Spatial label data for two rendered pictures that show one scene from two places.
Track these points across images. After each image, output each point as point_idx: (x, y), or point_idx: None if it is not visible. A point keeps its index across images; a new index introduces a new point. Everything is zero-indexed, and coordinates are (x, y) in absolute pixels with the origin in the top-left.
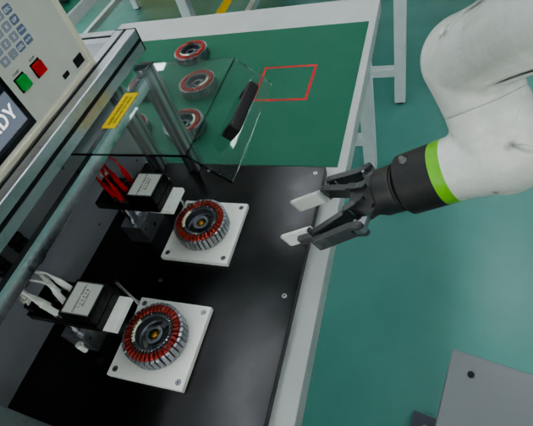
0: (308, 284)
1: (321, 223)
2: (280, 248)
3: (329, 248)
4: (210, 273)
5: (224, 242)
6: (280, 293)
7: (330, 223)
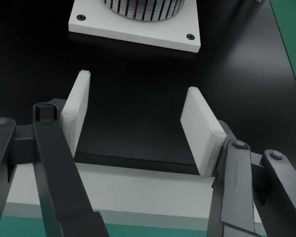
0: (29, 172)
1: (64, 144)
2: (108, 106)
3: (123, 209)
4: (57, 9)
5: (114, 18)
6: None
7: (43, 171)
